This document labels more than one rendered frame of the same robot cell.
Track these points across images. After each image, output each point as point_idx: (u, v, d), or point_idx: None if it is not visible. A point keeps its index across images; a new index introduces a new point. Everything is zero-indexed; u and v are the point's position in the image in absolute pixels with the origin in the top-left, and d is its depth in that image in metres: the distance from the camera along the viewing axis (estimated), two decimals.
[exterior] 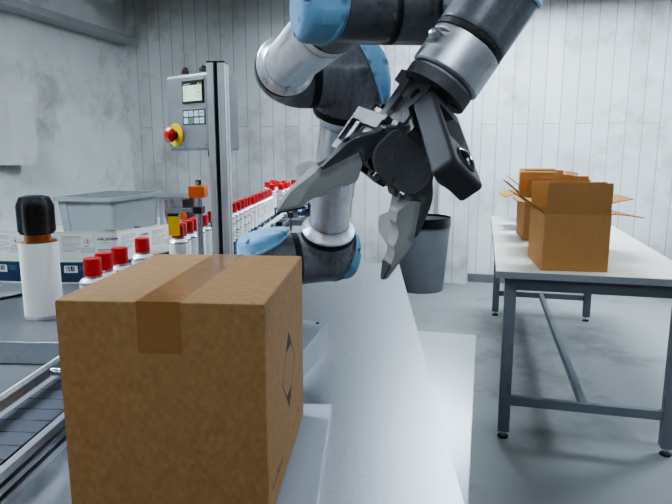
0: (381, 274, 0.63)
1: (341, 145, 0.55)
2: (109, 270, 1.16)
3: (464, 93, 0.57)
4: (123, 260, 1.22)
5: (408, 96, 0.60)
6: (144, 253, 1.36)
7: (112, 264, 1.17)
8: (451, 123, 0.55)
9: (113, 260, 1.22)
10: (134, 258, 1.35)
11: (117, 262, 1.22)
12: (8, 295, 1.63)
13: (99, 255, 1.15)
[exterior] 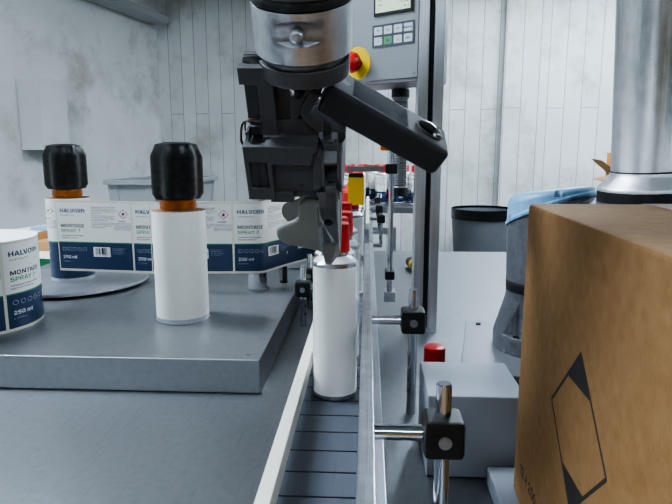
0: None
1: (331, 228, 0.52)
2: None
3: (348, 54, 0.47)
4: (349, 231, 0.78)
5: (288, 97, 0.47)
6: None
7: None
8: (374, 100, 0.48)
9: None
10: None
11: None
12: (114, 288, 1.19)
13: None
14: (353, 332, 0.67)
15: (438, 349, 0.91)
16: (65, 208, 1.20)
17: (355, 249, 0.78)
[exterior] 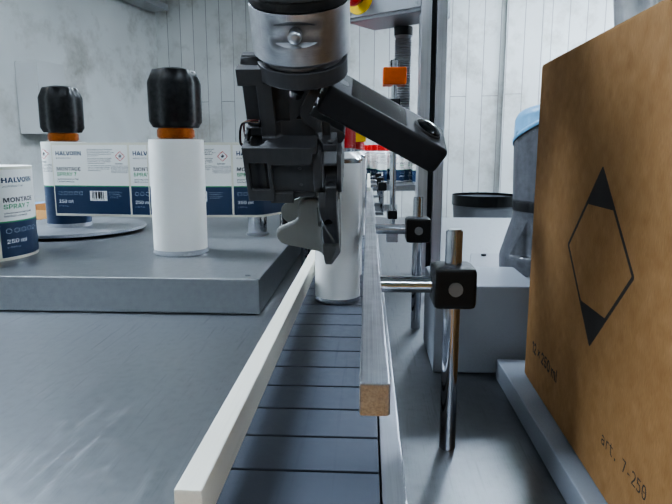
0: None
1: (331, 228, 0.52)
2: None
3: (347, 54, 0.47)
4: (352, 142, 0.75)
5: (287, 98, 0.47)
6: None
7: None
8: (372, 100, 0.48)
9: None
10: None
11: None
12: (111, 232, 1.16)
13: None
14: (357, 233, 0.65)
15: None
16: (61, 151, 1.18)
17: None
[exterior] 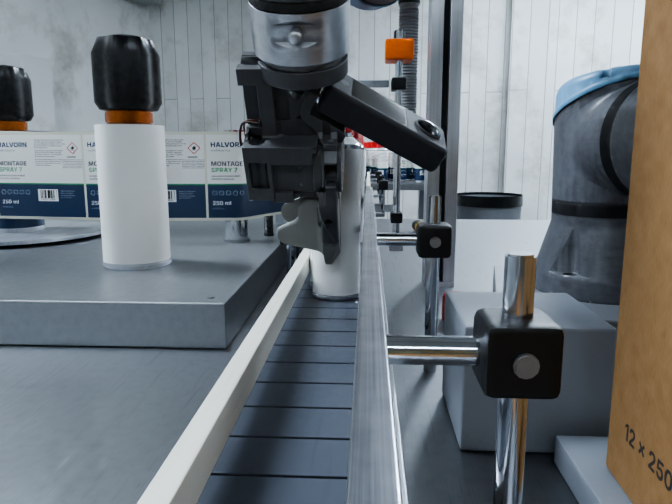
0: None
1: (331, 228, 0.52)
2: None
3: (347, 54, 0.47)
4: None
5: (287, 98, 0.47)
6: None
7: None
8: (372, 100, 0.48)
9: None
10: None
11: None
12: (62, 238, 0.98)
13: None
14: (356, 224, 0.61)
15: None
16: (4, 142, 1.00)
17: None
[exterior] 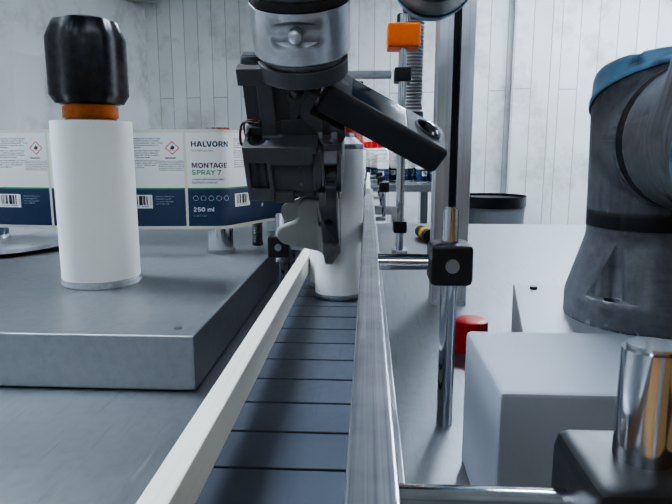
0: None
1: (332, 228, 0.52)
2: None
3: (347, 54, 0.47)
4: None
5: (287, 98, 0.47)
6: None
7: None
8: (372, 100, 0.48)
9: None
10: None
11: None
12: (24, 249, 0.87)
13: None
14: (356, 225, 0.60)
15: (477, 324, 0.59)
16: None
17: None
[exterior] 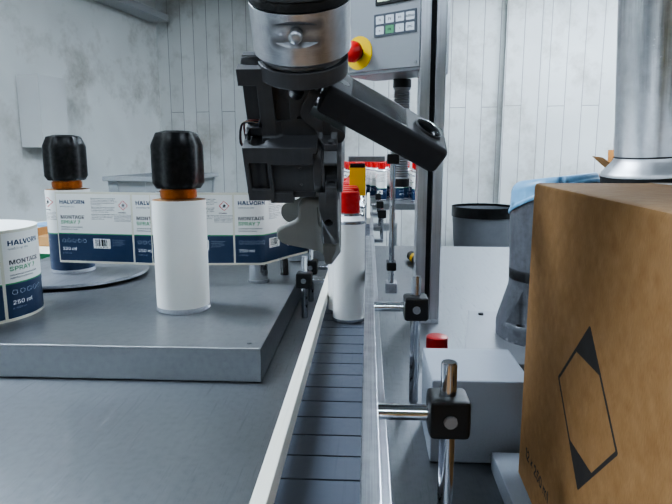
0: None
1: (332, 228, 0.52)
2: None
3: (347, 54, 0.47)
4: None
5: (287, 98, 0.47)
6: None
7: None
8: (373, 100, 0.48)
9: None
10: None
11: None
12: (114, 280, 1.18)
13: (347, 191, 0.94)
14: (360, 273, 0.91)
15: (440, 339, 0.90)
16: (65, 199, 1.20)
17: None
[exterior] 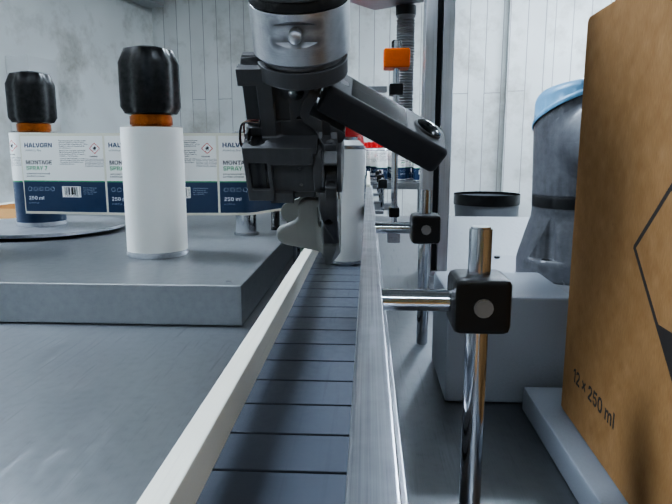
0: None
1: (332, 228, 0.52)
2: None
3: (347, 54, 0.47)
4: None
5: (287, 98, 0.47)
6: None
7: None
8: (372, 99, 0.48)
9: None
10: None
11: None
12: (85, 231, 1.06)
13: None
14: (359, 207, 0.79)
15: None
16: (31, 143, 1.08)
17: None
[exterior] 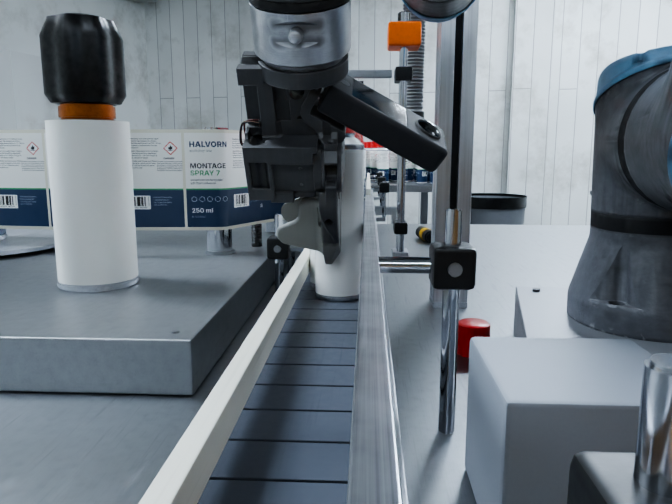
0: None
1: (332, 228, 0.52)
2: None
3: (347, 54, 0.47)
4: None
5: (287, 98, 0.47)
6: None
7: None
8: (373, 100, 0.48)
9: None
10: None
11: None
12: (21, 250, 0.86)
13: None
14: (357, 225, 0.60)
15: (479, 327, 0.58)
16: None
17: None
